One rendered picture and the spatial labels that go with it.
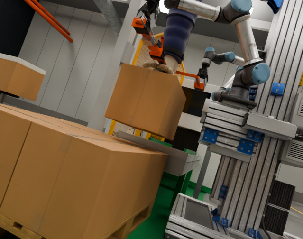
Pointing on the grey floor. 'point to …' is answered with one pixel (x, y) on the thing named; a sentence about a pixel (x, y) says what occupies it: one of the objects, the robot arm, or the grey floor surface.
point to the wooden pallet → (117, 233)
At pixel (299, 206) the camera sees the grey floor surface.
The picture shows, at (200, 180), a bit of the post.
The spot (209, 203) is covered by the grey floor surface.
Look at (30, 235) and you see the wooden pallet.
